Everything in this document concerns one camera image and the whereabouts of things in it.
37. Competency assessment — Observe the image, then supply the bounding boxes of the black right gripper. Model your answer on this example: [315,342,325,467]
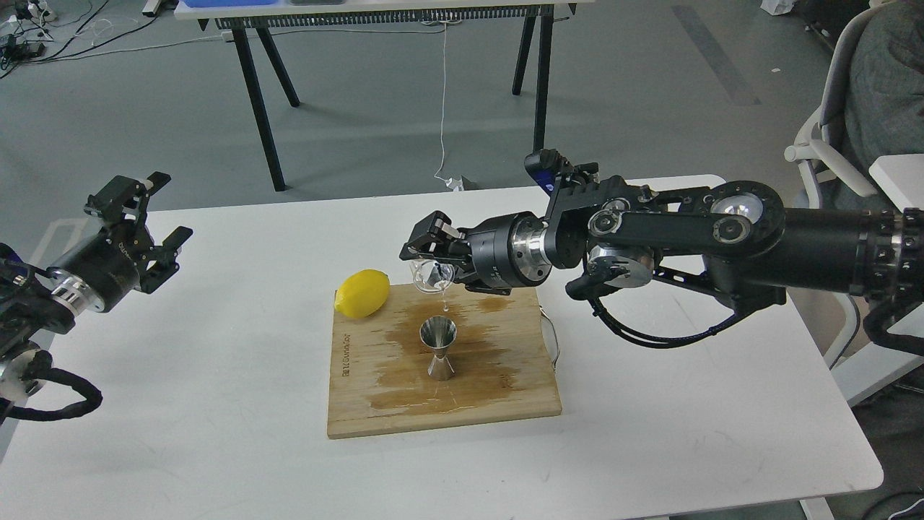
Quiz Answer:
[400,211,552,295]

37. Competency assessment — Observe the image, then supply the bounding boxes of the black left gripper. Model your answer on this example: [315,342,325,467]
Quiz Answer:
[48,172,193,313]

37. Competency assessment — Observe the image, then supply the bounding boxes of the small clear glass cup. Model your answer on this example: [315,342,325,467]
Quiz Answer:
[409,259,456,295]

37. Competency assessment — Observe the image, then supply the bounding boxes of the steel jigger measuring cup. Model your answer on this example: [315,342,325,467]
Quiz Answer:
[419,316,458,381]

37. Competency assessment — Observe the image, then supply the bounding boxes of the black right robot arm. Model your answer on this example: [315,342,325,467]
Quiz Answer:
[400,149,922,355]

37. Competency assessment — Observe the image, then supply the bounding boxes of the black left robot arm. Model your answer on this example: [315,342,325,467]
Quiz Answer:
[1,171,193,452]

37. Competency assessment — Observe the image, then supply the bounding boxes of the yellow lemon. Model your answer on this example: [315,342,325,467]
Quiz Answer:
[334,269,390,319]

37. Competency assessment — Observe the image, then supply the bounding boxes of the bamboo cutting board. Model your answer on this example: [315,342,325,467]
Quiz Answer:
[327,284,562,440]

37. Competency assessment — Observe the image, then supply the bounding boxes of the blue plastic tray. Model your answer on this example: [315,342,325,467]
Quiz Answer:
[182,0,275,9]

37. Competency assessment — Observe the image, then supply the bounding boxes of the background table black legs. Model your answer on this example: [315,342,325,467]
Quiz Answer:
[174,1,558,192]

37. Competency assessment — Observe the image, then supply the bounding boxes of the white office chair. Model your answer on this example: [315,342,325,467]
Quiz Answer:
[784,4,896,369]

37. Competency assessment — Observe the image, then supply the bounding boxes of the white side desk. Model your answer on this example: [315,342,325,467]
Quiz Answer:
[831,154,923,406]

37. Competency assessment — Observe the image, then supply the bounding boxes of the seated person grey jacket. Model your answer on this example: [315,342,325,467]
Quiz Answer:
[842,1,923,180]

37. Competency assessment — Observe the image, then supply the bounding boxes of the white hanging cable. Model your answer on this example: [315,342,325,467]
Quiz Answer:
[432,22,477,193]

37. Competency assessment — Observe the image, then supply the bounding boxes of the floor cables and adapters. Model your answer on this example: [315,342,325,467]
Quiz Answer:
[0,0,217,73]

